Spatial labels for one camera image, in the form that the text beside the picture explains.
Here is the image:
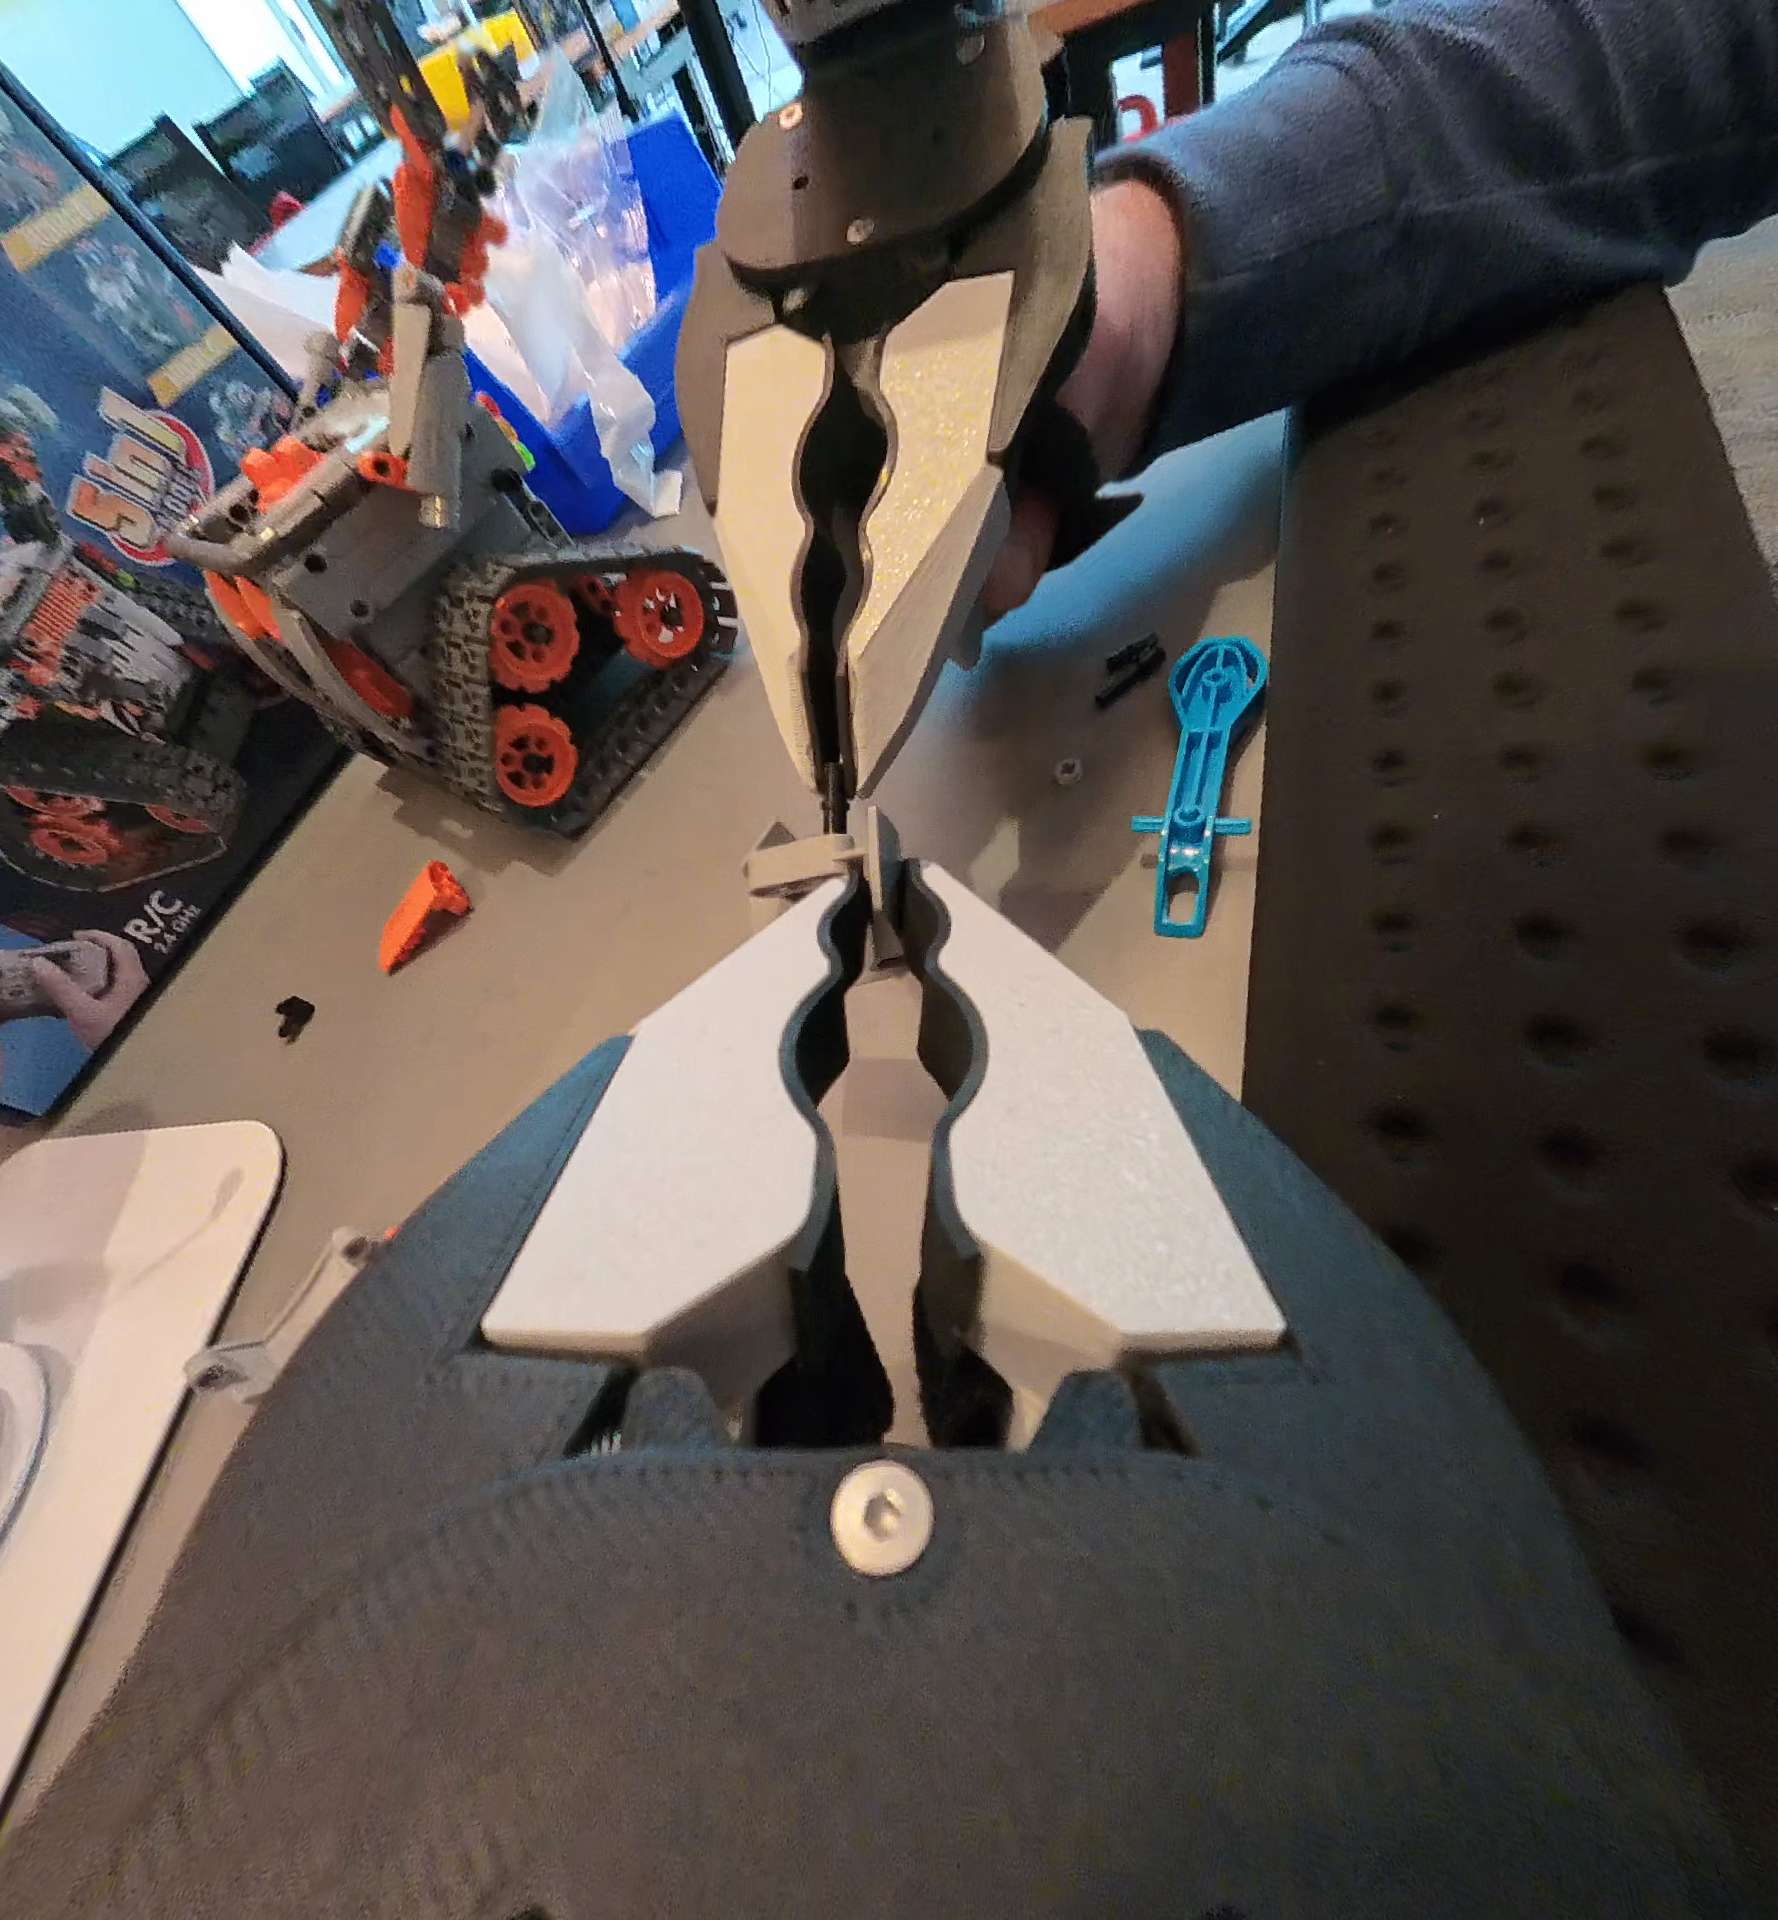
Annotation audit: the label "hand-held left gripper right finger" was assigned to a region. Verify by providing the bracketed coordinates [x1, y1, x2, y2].
[907, 865, 1290, 1445]

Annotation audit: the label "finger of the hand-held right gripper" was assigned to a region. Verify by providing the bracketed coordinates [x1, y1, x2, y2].
[842, 271, 1015, 799]
[716, 328, 842, 793]

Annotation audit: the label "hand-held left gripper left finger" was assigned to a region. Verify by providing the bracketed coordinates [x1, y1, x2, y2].
[477, 875, 869, 1427]

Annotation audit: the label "small grey curved panel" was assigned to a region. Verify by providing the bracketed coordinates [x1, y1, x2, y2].
[743, 806, 916, 979]

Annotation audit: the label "person's right forearm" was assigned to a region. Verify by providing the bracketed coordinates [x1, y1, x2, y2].
[1091, 0, 1778, 456]

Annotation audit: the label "person's right hand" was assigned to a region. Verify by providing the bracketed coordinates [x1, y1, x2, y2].
[979, 180, 1188, 625]

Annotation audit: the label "blue storage bin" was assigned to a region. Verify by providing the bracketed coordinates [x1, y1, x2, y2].
[458, 117, 729, 538]

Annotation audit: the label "clear plastic bags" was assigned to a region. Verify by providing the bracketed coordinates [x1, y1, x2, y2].
[495, 58, 688, 505]

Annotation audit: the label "orange wedge piece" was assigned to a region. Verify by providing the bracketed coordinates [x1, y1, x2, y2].
[376, 860, 477, 979]

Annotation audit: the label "grey orange tracked toy robot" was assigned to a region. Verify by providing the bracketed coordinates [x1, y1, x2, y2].
[158, 104, 743, 836]

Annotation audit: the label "grey panel with lugs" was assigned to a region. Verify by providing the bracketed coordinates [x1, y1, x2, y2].
[180, 1223, 382, 1408]

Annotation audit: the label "blue brick separator tool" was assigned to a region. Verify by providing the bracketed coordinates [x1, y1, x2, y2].
[1129, 634, 1272, 942]

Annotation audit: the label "stack of black boxes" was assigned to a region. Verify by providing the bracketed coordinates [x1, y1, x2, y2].
[106, 58, 382, 261]

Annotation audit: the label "toy robot product box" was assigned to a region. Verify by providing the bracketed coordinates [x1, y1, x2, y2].
[0, 14, 354, 1124]

